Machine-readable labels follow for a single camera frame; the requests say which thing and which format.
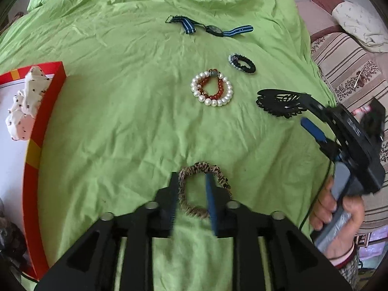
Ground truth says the striped floral sofa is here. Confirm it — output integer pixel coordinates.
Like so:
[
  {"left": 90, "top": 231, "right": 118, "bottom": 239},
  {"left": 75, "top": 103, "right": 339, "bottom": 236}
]
[{"left": 295, "top": 0, "right": 388, "bottom": 249}]

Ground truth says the black cable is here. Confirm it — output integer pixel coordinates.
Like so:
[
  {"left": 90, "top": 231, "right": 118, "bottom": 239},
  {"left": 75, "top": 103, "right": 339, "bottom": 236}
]
[{"left": 299, "top": 156, "right": 334, "bottom": 235}]

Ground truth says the white dotted scrunchie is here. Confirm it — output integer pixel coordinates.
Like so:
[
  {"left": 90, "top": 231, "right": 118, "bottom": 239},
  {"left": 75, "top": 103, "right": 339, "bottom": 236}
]
[{"left": 5, "top": 66, "right": 52, "bottom": 142}]

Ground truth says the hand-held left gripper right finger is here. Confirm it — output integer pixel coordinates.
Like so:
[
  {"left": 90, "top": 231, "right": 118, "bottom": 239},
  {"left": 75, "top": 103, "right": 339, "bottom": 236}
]
[{"left": 205, "top": 172, "right": 354, "bottom": 291}]

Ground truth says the leopard print scrunchie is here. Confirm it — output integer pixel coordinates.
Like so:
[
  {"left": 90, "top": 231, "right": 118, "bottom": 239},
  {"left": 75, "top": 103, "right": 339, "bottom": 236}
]
[{"left": 178, "top": 162, "right": 232, "bottom": 219}]

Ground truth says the white floral pillow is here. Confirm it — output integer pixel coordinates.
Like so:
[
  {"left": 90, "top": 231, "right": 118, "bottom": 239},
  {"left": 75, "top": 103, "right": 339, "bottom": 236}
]
[{"left": 332, "top": 0, "right": 388, "bottom": 54}]

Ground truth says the black beaded hair tie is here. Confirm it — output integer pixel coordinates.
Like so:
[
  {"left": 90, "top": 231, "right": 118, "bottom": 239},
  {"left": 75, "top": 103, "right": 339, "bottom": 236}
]
[{"left": 228, "top": 54, "right": 257, "bottom": 74}]

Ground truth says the green bed sheet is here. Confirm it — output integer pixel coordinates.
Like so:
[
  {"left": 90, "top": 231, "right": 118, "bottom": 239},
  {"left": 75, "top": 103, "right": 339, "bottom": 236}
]
[{"left": 0, "top": 0, "right": 338, "bottom": 291}]

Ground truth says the black hair claw clip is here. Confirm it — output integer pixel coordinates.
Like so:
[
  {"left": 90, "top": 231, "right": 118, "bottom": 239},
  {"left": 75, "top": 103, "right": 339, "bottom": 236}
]
[{"left": 256, "top": 89, "right": 313, "bottom": 119}]

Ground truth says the white pearl bracelet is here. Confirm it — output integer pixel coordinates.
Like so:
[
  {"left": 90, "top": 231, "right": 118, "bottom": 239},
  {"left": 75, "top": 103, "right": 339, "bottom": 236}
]
[{"left": 190, "top": 71, "right": 234, "bottom": 107}]

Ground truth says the person's right hand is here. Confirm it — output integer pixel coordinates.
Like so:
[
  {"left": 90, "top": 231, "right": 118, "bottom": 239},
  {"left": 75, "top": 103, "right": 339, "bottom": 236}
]
[{"left": 309, "top": 177, "right": 366, "bottom": 260}]

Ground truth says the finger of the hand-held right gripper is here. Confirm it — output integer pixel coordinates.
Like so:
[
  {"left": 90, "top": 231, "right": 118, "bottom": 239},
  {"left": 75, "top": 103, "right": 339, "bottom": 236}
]
[
  {"left": 299, "top": 95, "right": 336, "bottom": 129},
  {"left": 301, "top": 117, "right": 340, "bottom": 159}
]

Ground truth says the red bead bracelet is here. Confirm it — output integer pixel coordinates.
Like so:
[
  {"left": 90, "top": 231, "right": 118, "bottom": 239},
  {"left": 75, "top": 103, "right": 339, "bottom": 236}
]
[{"left": 198, "top": 70, "right": 227, "bottom": 100}]

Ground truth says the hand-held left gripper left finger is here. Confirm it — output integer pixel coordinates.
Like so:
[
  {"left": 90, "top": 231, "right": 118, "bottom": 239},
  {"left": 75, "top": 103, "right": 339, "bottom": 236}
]
[{"left": 35, "top": 172, "right": 179, "bottom": 291}]

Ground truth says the person's right forearm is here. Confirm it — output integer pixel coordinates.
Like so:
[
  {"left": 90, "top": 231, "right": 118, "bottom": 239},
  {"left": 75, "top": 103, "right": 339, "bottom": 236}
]
[{"left": 329, "top": 242, "right": 362, "bottom": 279}]

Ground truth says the blue striped strap watch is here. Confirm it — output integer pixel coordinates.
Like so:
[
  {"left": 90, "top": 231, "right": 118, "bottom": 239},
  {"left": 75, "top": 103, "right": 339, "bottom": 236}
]
[{"left": 165, "top": 15, "right": 253, "bottom": 38}]

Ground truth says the red cardboard tray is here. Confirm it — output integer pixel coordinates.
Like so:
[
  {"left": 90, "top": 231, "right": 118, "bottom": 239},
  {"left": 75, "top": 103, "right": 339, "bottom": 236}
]
[{"left": 0, "top": 61, "right": 66, "bottom": 281}]

